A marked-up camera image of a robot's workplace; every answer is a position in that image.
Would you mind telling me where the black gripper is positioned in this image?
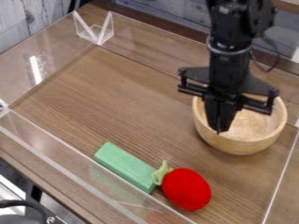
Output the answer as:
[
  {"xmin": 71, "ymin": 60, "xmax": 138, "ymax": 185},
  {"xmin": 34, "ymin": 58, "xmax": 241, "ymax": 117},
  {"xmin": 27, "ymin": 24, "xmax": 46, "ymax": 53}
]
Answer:
[{"xmin": 178, "ymin": 52, "xmax": 279, "ymax": 132}]

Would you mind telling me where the red plush strawberry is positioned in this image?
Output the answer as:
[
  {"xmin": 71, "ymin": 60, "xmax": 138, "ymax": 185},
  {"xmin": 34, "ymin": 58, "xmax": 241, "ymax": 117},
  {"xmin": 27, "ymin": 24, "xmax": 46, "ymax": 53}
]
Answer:
[{"xmin": 152, "ymin": 160, "xmax": 213, "ymax": 211}]

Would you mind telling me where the green rectangular block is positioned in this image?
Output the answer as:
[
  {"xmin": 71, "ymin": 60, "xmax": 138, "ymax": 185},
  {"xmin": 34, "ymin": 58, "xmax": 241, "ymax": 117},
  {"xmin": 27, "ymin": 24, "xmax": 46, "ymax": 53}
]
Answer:
[{"xmin": 94, "ymin": 142, "xmax": 155, "ymax": 193}]

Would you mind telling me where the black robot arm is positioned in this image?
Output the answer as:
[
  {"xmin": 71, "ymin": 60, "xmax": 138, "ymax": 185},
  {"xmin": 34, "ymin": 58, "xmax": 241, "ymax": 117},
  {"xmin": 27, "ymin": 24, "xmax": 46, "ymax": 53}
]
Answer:
[{"xmin": 178, "ymin": 0, "xmax": 279, "ymax": 133}]

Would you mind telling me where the light wooden bowl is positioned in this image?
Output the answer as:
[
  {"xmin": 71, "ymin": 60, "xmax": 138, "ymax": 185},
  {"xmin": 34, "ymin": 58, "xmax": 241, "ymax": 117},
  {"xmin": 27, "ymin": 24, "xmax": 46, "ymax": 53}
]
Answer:
[{"xmin": 193, "ymin": 96, "xmax": 287, "ymax": 156}]

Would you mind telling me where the black cable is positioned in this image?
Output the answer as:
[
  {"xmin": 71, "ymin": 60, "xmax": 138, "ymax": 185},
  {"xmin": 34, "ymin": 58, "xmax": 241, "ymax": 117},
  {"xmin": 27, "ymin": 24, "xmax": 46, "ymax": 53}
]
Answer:
[{"xmin": 250, "ymin": 34, "xmax": 283, "ymax": 74}]

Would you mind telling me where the clear acrylic corner bracket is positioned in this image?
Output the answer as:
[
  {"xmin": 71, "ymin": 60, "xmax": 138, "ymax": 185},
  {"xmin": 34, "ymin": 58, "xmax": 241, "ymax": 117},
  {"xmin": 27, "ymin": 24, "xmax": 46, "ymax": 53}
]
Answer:
[{"xmin": 72, "ymin": 11, "xmax": 115, "ymax": 46}]

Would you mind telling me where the clear acrylic tray wall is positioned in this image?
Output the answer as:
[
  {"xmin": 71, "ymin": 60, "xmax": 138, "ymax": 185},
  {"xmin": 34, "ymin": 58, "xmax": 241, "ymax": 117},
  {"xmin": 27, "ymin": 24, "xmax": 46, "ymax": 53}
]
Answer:
[{"xmin": 0, "ymin": 105, "xmax": 197, "ymax": 224}]

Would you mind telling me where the black table leg bracket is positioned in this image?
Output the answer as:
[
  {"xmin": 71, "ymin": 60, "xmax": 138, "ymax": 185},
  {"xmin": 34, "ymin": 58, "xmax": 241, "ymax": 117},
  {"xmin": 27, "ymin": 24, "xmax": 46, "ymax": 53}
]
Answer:
[{"xmin": 24, "ymin": 184, "xmax": 67, "ymax": 224}]

